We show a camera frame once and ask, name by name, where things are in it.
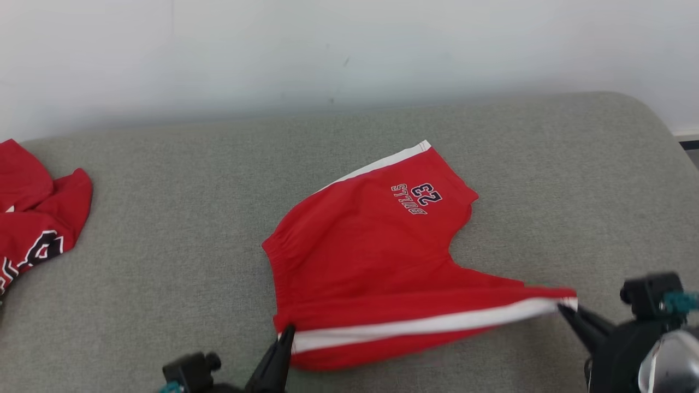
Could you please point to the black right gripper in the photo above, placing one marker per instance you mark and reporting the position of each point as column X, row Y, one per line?
column 614, row 360

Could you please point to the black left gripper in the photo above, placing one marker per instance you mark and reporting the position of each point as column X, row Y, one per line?
column 229, row 388

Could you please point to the red shorts white stripe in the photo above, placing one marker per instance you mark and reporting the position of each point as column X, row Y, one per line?
column 371, row 256

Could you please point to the red jersey white sleeves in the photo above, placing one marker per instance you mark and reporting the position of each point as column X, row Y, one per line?
column 33, row 218

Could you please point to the white black baseboard strip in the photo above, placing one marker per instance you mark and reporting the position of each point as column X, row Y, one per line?
column 688, row 141

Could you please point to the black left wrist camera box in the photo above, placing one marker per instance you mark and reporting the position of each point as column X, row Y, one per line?
column 191, row 371

